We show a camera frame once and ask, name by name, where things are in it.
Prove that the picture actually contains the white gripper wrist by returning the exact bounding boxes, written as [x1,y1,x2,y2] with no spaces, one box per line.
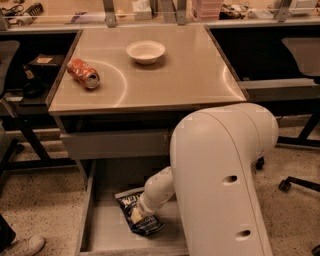
[131,167,175,224]

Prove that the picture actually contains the blue Kettle chip bag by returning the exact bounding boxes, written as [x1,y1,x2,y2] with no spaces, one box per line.
[115,187,164,236]

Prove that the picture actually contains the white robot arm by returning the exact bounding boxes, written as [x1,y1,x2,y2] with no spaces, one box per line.
[131,103,278,256]

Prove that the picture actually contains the open middle drawer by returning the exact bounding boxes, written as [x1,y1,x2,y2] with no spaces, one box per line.
[75,156,188,256]

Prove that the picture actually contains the closed top drawer front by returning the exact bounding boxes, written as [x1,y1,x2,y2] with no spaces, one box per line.
[60,129,170,160]

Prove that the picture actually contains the grey drawer cabinet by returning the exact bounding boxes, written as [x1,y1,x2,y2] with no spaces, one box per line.
[45,23,250,188]

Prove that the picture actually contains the grey sneaker shoe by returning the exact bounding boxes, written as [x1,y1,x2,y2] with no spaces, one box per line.
[0,235,46,256]

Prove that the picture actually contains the black chair base right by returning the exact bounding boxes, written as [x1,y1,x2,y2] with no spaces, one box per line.
[278,176,320,192]

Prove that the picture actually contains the orange soda can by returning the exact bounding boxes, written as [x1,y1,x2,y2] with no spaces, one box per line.
[67,59,100,89]

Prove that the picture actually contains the white paper bowl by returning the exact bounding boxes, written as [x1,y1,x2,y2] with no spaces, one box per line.
[126,40,166,65]

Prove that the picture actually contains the black box with label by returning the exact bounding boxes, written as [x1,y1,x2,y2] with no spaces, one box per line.
[28,54,65,79]

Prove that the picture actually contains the tissue box on bench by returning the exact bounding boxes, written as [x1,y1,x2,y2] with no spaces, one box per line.
[132,0,152,20]

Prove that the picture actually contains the black office chair left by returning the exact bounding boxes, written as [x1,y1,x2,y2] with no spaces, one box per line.
[0,40,26,194]

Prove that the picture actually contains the pink stacked bins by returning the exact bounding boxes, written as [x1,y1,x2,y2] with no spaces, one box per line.
[192,0,222,21]

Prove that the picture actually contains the black coiled tool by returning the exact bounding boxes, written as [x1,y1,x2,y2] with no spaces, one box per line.
[16,2,44,26]

